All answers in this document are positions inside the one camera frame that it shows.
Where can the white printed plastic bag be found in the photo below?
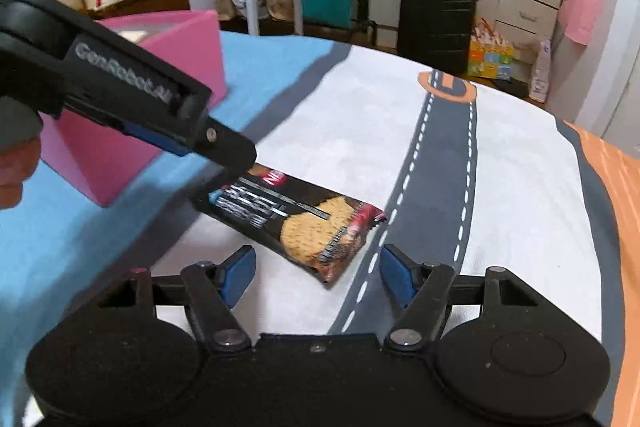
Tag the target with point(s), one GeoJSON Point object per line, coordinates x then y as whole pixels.
{"type": "Point", "coordinates": [245, 2]}

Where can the pink hanging bag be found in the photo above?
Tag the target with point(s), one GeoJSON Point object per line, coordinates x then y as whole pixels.
{"type": "Point", "coordinates": [580, 12]}

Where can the translucent plastic bag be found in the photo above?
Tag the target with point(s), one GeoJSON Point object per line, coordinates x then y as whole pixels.
{"type": "Point", "coordinates": [541, 72]}

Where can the pink cardboard box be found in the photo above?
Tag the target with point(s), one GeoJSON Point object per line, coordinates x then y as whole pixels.
{"type": "Point", "coordinates": [100, 167]}

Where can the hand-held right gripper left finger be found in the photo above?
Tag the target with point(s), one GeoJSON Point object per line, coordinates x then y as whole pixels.
{"type": "Point", "coordinates": [239, 274]}

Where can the black cracker packet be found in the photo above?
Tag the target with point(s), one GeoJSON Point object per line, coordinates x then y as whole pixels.
{"type": "Point", "coordinates": [310, 227]}

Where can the colourful cardboard box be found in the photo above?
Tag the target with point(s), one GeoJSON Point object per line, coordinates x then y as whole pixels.
{"type": "Point", "coordinates": [490, 62]}

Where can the black suitcase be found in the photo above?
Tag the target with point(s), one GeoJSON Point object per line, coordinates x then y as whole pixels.
{"type": "Point", "coordinates": [435, 22]}

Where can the white door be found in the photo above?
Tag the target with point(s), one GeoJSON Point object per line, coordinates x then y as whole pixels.
{"type": "Point", "coordinates": [615, 57]}

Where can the white gift bags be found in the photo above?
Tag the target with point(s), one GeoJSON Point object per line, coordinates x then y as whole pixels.
{"type": "Point", "coordinates": [492, 32]}

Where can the person's left hand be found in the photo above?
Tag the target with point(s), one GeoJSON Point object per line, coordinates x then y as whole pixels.
{"type": "Point", "coordinates": [15, 172]}

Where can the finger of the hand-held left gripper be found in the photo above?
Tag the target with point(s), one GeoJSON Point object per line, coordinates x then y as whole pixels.
{"type": "Point", "coordinates": [230, 149]}

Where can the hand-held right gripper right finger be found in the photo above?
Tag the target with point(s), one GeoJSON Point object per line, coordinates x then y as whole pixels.
{"type": "Point", "coordinates": [397, 277]}

